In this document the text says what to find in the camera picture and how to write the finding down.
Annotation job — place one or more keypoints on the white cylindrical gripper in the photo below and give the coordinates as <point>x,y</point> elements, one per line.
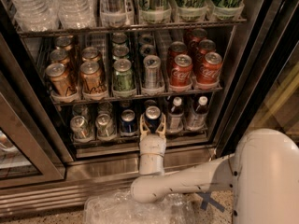
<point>152,145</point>

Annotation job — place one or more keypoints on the blue pepsi can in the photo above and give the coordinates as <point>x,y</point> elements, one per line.
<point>128,121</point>
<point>153,118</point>

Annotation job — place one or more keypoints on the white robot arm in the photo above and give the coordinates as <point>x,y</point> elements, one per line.
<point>263,175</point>

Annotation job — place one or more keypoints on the silver slim can middle shelf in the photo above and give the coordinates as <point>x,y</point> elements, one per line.
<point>152,69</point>

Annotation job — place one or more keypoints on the silver can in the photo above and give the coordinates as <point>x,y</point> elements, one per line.
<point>80,127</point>
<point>104,125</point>

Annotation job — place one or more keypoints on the green can middle shelf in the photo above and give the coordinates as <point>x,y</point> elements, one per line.
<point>123,76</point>

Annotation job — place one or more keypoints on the red coca-cola can front left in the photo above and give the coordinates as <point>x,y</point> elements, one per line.
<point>181,70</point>

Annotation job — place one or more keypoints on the red coca-cola can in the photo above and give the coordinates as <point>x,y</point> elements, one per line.
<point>208,67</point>
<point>174,49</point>
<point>205,46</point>
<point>181,70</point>

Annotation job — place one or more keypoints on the silver can bottom far left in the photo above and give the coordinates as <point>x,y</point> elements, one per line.
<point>80,127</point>

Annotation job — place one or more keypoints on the stainless fridge base grille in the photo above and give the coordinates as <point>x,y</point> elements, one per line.
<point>83,180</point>

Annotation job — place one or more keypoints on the red coca-cola can front right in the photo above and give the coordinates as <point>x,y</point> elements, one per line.
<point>208,67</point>

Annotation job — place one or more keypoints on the gold can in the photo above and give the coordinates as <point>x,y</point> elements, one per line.
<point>60,78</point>
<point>93,77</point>

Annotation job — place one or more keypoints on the red coca-cola can back left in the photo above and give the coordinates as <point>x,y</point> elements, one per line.
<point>174,49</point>

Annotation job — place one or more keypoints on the red coca-cola can back right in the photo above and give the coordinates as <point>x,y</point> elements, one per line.
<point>205,46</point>

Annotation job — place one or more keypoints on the gold can front far left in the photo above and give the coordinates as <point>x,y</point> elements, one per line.
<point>60,78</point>

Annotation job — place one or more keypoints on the open glass fridge door right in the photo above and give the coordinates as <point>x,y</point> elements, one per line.
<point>270,43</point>

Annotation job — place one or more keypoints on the glass fridge door left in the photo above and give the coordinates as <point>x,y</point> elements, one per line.
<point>26,155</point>

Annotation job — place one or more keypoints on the dark bottle white cap left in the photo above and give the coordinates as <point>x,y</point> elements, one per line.
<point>174,113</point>

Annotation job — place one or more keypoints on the dark bottle white cap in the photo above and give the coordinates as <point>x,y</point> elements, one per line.
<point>174,113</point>
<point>197,115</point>

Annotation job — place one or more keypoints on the dark bottle white cap right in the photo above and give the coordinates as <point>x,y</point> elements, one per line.
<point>197,115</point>

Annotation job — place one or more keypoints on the clear plastic bin on floor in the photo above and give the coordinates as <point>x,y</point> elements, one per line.
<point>119,207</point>

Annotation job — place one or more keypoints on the blue tape cross on floor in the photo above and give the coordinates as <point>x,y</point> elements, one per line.
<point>208,200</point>

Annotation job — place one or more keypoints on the clear water bottle right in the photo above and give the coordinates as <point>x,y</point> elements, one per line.
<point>77,14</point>

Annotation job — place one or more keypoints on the clear water bottle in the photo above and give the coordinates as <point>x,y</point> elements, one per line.
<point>36,15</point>
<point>77,14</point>

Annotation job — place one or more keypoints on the clear water bottle left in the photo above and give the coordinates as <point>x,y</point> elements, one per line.
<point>36,15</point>

